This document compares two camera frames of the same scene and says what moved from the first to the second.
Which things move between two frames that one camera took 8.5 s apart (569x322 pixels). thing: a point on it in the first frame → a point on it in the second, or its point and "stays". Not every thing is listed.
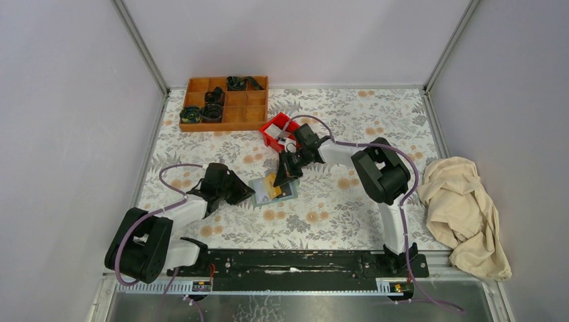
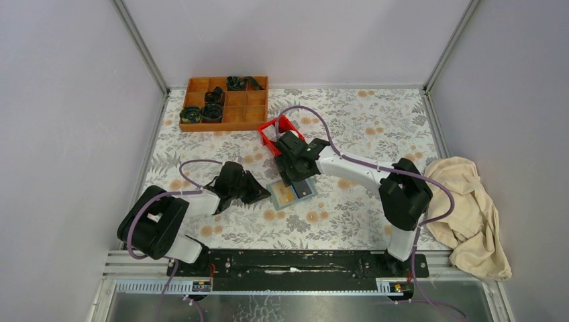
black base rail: [302, 270] stays
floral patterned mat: [337, 170] stays
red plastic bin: [277, 130] stays
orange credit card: [272, 190] → [284, 194]
